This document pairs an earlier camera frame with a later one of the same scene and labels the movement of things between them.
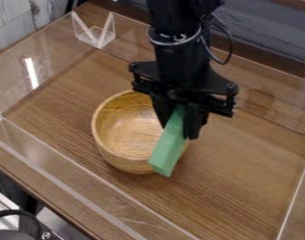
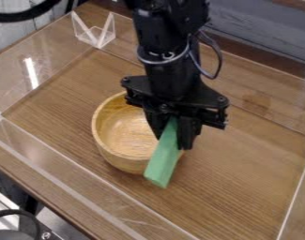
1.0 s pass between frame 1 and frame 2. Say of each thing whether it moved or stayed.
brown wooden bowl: stayed
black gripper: moved
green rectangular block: moved
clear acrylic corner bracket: stayed
